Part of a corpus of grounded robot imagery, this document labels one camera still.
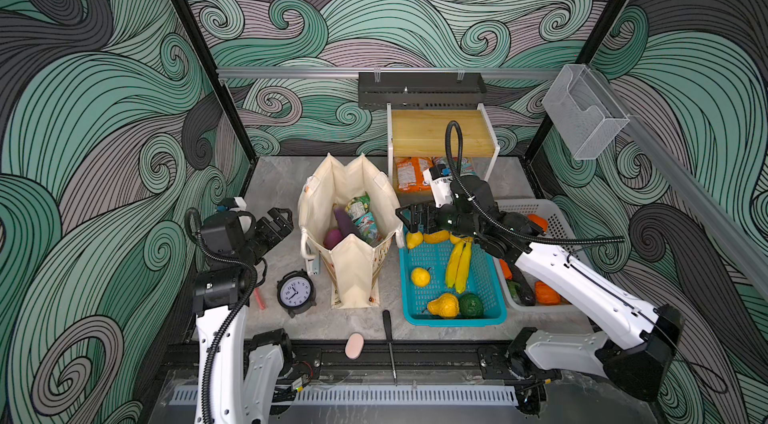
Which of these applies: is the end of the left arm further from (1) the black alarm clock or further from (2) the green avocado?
(2) the green avocado

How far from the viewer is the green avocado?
2.59 feet

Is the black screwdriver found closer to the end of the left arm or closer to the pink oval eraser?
the pink oval eraser

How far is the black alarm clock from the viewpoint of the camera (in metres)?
0.82

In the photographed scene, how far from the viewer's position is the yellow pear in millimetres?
780

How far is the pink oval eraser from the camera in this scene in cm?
74

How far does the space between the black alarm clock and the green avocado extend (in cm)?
42

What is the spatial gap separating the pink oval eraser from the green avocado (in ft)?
0.93
